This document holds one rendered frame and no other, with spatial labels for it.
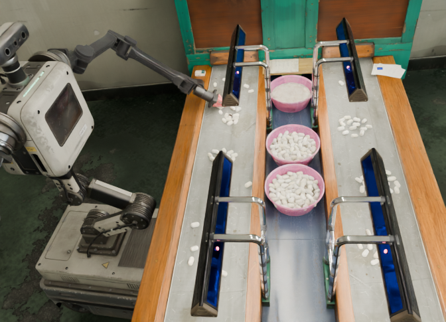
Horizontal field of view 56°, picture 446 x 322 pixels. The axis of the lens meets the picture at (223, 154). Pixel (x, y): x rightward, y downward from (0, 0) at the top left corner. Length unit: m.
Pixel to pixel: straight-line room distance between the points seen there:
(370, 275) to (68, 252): 1.45
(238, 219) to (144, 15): 2.10
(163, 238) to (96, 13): 2.21
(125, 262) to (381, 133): 1.42
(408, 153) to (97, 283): 1.63
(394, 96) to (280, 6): 0.80
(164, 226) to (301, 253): 0.60
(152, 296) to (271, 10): 1.66
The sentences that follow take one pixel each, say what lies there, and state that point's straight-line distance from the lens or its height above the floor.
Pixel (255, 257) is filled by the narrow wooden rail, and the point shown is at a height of 0.76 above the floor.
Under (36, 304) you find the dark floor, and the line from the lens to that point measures 2.84.
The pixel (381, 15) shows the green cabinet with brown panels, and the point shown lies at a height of 1.01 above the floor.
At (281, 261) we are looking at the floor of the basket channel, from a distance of 1.80.
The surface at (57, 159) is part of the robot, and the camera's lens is 1.63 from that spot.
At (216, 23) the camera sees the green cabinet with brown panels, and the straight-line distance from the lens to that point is 2.59.
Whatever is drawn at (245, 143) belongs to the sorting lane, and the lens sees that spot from 2.15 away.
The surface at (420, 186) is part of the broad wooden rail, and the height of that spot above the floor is 0.76.
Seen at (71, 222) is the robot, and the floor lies 0.47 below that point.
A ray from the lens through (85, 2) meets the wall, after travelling 3.55.
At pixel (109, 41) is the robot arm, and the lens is 2.20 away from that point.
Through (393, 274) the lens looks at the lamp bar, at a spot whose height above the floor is 1.09.
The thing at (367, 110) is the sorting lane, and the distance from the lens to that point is 2.35.
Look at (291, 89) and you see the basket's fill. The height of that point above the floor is 0.73.
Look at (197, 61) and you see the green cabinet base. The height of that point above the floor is 0.79.
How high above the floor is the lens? 2.23
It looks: 45 degrees down
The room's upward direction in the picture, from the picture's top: 10 degrees counter-clockwise
